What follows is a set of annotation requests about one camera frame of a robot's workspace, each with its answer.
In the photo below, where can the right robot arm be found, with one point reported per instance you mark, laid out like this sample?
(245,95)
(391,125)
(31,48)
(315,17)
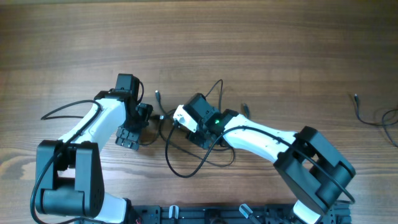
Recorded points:
(315,171)

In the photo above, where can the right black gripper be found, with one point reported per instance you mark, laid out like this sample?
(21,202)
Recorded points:
(196,139)

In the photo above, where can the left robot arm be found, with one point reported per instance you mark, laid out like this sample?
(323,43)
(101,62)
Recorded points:
(69,178)

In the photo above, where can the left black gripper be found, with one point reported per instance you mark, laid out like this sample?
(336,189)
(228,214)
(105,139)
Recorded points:
(128,138)

